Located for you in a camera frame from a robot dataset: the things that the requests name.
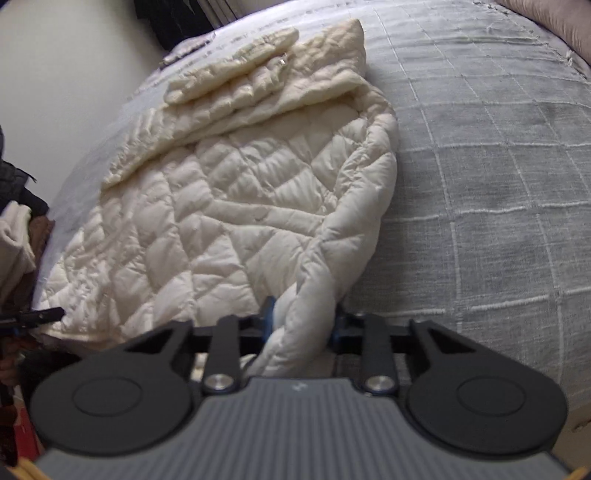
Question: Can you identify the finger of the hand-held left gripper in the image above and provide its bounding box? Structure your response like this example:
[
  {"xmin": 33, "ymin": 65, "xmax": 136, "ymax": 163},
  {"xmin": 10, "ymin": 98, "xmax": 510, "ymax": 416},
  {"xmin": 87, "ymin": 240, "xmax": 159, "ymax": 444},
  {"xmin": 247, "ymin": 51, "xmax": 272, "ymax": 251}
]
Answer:
[{"xmin": 0, "ymin": 307, "xmax": 66, "ymax": 334}]

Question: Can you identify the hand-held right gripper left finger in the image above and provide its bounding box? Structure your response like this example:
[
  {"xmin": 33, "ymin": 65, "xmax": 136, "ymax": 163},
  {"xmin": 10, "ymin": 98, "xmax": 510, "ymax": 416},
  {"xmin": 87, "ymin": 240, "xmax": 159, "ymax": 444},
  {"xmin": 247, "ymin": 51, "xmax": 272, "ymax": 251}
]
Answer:
[{"xmin": 122, "ymin": 296, "xmax": 278, "ymax": 394}]

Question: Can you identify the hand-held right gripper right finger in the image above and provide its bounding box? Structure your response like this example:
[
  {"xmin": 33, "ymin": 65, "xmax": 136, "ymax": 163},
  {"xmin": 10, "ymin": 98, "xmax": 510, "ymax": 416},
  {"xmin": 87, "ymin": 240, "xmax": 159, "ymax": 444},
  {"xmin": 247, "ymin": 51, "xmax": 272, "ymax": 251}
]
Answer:
[{"xmin": 329, "ymin": 313, "xmax": 472, "ymax": 396}]

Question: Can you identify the white quilted hooded jacket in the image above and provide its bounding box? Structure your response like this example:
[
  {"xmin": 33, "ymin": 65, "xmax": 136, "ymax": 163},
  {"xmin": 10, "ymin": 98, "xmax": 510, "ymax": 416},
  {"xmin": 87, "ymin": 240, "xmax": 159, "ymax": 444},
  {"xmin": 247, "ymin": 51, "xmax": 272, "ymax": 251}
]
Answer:
[{"xmin": 31, "ymin": 18, "xmax": 400, "ymax": 378}]

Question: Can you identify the white fleece garment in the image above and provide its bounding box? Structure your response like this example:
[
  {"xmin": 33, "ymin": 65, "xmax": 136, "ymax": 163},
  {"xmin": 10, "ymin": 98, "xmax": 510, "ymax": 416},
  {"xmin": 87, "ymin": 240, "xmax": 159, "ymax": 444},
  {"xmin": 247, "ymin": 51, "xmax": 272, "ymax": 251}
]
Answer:
[{"xmin": 0, "ymin": 202, "xmax": 37, "ymax": 306}]

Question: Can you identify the dark quilted garment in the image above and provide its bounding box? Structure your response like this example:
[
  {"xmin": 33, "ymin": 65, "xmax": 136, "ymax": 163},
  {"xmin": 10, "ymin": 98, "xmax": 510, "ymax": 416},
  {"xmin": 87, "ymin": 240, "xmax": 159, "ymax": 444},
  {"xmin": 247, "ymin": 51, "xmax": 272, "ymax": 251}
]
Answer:
[{"xmin": 0, "ymin": 124, "xmax": 50, "ymax": 219}]

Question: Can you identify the grey checked bedspread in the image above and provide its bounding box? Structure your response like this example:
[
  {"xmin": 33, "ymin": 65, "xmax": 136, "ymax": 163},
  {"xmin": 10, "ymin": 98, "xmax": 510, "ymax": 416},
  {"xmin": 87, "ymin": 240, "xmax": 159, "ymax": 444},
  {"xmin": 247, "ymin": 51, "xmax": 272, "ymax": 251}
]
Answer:
[{"xmin": 32, "ymin": 0, "xmax": 591, "ymax": 404}]

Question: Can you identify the folded grey cloth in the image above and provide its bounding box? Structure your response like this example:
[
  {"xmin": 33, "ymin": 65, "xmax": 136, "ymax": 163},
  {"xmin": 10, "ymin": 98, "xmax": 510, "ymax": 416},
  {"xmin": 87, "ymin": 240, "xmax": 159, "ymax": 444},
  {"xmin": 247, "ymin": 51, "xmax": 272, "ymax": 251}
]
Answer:
[{"xmin": 160, "ymin": 36, "xmax": 215, "ymax": 71}]

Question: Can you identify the dark hanging coat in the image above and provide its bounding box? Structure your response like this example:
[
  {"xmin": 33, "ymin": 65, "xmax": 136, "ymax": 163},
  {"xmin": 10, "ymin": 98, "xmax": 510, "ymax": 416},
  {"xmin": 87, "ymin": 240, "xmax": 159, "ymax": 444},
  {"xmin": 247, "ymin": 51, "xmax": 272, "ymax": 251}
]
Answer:
[{"xmin": 133, "ymin": 0, "xmax": 218, "ymax": 51}]

